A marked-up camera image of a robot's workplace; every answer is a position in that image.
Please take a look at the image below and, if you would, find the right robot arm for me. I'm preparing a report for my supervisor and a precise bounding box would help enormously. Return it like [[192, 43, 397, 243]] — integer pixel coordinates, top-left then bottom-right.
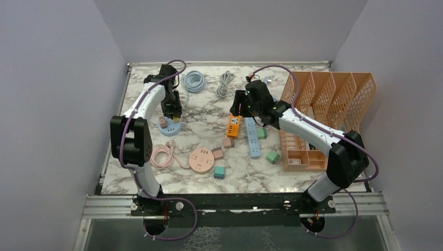
[[230, 80, 369, 213]]

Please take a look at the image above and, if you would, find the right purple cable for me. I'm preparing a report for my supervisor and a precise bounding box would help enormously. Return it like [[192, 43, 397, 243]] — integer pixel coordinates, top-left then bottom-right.
[[246, 65, 380, 239]]

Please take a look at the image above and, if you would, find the orange plastic file rack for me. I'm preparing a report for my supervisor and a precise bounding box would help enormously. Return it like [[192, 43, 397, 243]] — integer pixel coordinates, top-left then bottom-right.
[[279, 72, 377, 172]]

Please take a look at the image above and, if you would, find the blue long power strip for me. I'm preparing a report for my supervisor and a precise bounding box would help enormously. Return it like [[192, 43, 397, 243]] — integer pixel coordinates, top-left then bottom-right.
[[244, 118, 261, 159]]

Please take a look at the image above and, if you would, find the orange power strip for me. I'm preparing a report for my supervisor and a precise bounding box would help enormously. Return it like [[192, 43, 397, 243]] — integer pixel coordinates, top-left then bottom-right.
[[226, 115, 241, 139]]

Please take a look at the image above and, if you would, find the blue cable bundle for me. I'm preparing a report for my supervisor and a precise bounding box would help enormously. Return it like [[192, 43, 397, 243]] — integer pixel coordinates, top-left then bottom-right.
[[263, 76, 279, 105]]

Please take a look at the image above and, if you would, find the pink coiled cable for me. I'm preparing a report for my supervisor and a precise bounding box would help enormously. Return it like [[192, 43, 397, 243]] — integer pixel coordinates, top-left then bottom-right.
[[150, 139, 191, 169]]

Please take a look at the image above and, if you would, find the pink round power strip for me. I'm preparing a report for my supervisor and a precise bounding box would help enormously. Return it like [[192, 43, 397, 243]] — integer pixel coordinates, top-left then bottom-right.
[[189, 148, 215, 174]]

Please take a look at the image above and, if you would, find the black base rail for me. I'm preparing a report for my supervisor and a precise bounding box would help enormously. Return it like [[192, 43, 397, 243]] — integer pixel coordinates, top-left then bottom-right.
[[83, 192, 385, 230]]

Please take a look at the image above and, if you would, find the pink plug adapter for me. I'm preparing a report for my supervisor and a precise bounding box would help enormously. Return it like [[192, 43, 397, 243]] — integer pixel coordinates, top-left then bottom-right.
[[212, 147, 224, 160], [158, 116, 168, 129], [222, 137, 234, 149]]

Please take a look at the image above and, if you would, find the grey coiled cable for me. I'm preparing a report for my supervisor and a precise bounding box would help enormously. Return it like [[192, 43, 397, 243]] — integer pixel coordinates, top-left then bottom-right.
[[216, 71, 240, 99]]

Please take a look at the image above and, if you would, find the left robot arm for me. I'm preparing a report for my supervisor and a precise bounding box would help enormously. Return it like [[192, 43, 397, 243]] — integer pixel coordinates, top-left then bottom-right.
[[110, 62, 182, 215]]

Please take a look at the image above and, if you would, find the blue round power strip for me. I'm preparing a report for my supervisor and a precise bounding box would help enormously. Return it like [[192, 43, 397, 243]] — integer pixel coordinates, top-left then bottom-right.
[[157, 117, 182, 136]]

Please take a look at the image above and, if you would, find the teal plug adapter front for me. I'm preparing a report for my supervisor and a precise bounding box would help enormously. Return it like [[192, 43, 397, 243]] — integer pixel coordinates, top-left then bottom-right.
[[214, 166, 226, 179]]

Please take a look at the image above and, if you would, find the blue coiled cable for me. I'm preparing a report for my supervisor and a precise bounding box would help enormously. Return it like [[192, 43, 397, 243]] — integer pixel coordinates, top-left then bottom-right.
[[181, 70, 206, 108]]

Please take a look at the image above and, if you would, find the green plug adapter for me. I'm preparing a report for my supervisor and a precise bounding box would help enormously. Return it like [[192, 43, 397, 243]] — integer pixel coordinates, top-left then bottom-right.
[[257, 128, 267, 140], [266, 151, 280, 164]]

